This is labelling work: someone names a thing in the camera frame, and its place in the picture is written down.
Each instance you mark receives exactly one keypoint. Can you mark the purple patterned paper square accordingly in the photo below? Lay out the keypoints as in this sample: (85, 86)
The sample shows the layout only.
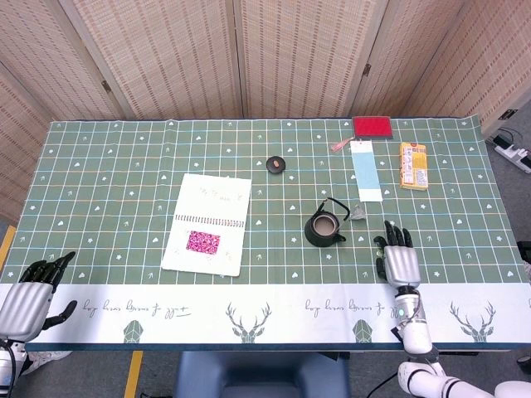
(203, 242)

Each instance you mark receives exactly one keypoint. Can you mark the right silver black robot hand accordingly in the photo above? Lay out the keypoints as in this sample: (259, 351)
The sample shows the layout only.
(400, 261)

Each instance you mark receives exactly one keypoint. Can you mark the green grid deer tablecloth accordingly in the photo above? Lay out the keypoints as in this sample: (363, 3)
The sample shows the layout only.
(124, 207)

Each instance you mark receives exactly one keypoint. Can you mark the white power strip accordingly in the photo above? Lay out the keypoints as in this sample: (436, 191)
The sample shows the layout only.
(512, 153)

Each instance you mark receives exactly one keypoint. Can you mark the black cast iron teapot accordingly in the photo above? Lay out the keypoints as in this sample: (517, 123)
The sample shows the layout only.
(321, 238)

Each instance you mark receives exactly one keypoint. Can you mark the open spiral notebook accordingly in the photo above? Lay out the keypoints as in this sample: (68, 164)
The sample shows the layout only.
(215, 195)

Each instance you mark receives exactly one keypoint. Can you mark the woven folding screen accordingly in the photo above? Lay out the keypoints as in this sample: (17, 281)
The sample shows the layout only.
(186, 54)

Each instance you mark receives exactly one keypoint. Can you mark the black teapot lid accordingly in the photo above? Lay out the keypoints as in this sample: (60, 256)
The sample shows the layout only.
(275, 164)

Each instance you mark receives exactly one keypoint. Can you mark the blue chair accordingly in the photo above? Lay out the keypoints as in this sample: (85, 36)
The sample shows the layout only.
(261, 375)

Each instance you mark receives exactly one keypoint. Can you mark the blue white bookmark with tassel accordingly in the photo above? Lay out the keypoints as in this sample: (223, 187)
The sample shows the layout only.
(367, 174)

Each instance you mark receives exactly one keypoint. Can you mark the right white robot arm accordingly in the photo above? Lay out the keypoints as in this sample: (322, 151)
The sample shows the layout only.
(415, 331)

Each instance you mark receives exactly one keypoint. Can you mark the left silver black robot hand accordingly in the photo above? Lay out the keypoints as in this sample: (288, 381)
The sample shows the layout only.
(22, 307)

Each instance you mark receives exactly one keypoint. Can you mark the yellow printed box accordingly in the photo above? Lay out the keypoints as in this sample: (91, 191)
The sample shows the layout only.
(414, 166)

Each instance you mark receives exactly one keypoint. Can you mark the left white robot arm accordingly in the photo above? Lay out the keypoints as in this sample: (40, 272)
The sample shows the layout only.
(6, 365)

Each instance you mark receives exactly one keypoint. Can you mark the red stamp pad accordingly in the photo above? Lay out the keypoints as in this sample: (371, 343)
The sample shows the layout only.
(372, 127)

